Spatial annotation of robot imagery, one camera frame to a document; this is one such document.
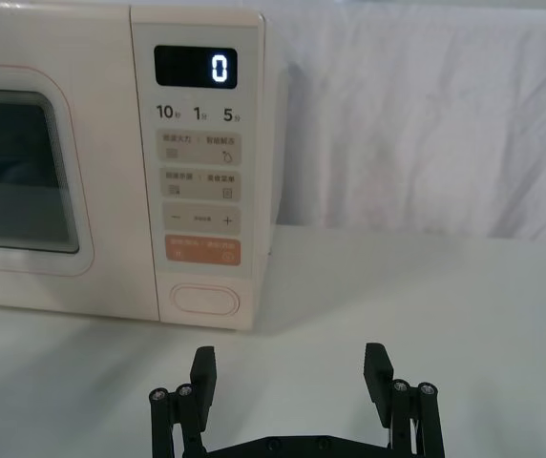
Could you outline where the white table cloth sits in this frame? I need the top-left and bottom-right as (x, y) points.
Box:
(0, 223), (546, 458)

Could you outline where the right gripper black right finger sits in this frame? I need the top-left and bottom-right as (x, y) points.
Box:
(363, 342), (447, 458)

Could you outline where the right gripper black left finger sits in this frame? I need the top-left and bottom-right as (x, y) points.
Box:
(148, 345), (219, 458)

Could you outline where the cream microwave oven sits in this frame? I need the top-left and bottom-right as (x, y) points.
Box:
(0, 4), (289, 332)

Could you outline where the wrinkled white backdrop cloth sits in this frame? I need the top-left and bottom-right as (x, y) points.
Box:
(253, 0), (546, 262)

